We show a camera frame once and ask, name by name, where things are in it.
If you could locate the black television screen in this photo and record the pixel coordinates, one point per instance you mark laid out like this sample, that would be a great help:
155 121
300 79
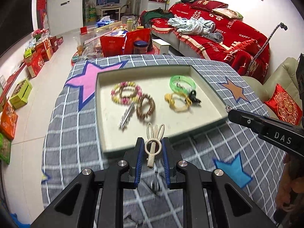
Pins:
17 25

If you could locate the blue tissue box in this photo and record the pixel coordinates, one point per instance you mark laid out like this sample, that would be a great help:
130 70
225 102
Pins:
104 21

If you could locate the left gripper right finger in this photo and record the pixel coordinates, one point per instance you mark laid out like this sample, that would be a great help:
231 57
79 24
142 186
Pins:
173 178

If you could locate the silver hair pin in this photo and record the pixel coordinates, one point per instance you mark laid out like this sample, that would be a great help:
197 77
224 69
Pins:
126 116

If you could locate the white small stool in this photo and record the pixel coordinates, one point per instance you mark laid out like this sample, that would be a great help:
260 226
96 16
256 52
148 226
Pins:
161 46

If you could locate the cream bunny ear hair clip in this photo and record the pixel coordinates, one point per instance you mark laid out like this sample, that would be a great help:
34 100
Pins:
153 145

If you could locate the green yellow gift box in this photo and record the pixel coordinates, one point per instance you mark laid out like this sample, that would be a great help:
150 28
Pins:
19 97

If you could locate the red covered sofa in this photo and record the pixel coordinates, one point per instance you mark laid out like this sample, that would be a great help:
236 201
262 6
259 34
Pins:
241 41

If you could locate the red embroidered cushion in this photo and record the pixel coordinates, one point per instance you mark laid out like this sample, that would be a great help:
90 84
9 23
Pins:
284 106

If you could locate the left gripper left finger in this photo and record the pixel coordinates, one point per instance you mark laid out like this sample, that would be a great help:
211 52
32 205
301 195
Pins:
134 158

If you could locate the blue lidded jar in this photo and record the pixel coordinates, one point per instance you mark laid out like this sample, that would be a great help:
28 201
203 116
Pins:
140 47

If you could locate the beige green armchair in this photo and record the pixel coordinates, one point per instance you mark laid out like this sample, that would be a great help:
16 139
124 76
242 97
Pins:
285 75

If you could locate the green tray with beige lining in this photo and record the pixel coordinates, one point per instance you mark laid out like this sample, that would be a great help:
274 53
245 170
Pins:
154 81

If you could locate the grey checked star tablecloth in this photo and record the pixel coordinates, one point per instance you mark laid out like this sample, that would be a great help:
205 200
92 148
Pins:
71 145

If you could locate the red gift bag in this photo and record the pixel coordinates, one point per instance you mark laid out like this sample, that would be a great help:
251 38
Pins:
122 42

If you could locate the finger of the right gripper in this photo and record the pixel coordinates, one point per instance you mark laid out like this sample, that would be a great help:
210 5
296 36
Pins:
249 120

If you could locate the black walking cane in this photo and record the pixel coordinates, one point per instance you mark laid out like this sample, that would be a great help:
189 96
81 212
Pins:
280 25

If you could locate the black claw hair clip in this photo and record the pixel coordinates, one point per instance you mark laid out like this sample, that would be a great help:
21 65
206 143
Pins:
192 97

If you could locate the orange snack box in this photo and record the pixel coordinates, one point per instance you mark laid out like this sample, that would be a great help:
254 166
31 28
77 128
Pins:
8 122

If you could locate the green translucent bangle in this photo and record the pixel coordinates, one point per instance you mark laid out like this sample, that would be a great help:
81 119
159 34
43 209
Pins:
182 84

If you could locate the red gift box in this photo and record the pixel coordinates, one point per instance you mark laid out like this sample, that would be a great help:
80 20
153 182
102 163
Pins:
34 63

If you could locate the light blue crumpled clothing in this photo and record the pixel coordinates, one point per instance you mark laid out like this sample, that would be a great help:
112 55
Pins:
199 27

